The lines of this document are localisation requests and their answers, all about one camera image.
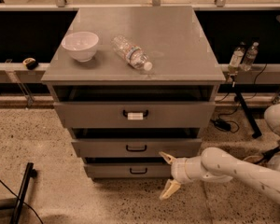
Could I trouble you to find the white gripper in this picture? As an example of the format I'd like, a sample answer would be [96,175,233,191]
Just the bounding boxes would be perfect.
[159,151,207,200]

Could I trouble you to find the grey bottom drawer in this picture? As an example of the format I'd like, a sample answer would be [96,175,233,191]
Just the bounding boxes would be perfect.
[84,163,171,179]

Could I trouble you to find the grey drawer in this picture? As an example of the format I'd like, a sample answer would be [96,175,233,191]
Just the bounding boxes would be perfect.
[54,102,215,128]
[72,138,202,158]
[84,163,171,179]

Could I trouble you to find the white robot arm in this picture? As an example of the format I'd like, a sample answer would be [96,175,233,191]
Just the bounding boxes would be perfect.
[160,147,280,204]

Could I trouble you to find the grey middle drawer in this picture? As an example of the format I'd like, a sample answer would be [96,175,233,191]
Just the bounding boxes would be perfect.
[72,138,202,158]

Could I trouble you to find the grey drawer cabinet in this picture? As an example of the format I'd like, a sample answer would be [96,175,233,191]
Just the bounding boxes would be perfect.
[42,7,225,179]

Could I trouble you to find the grey top drawer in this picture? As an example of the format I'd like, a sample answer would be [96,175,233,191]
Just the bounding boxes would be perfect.
[54,102,215,128]

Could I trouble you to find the tan shoe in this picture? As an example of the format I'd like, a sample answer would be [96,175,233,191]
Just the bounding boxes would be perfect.
[244,154,268,165]

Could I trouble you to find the black tripod leg right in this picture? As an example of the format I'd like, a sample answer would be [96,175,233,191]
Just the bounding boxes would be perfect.
[233,87,262,139]

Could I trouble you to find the black grabber tool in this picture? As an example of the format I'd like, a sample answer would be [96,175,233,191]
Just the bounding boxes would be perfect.
[254,144,280,164]

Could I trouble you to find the white trouser leg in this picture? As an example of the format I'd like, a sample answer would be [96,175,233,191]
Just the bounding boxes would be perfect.
[264,104,280,136]

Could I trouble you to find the clear plastic water bottle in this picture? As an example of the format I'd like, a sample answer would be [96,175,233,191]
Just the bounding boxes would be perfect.
[111,35,153,71]

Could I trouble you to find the left standing water bottle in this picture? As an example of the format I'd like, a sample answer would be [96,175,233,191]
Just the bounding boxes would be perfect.
[228,42,245,74]

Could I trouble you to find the standing water bottle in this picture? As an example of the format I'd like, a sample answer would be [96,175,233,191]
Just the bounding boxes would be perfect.
[228,42,245,74]
[241,42,259,71]

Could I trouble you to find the black stand leg left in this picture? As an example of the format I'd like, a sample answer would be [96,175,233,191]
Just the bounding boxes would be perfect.
[9,162,37,224]

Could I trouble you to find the right standing water bottle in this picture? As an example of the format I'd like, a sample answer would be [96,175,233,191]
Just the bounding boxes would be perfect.
[241,42,259,71]

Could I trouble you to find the white ceramic bowl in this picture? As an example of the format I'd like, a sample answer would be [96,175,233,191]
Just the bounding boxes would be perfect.
[62,32,99,63]

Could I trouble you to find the small black yellow object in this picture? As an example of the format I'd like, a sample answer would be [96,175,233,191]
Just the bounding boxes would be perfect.
[22,58,38,70]

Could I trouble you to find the black power adapter with cable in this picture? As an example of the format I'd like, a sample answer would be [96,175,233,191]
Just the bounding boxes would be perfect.
[210,106,240,133]

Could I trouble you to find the black cable on floor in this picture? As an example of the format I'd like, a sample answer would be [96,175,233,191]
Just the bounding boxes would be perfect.
[0,171,45,224]

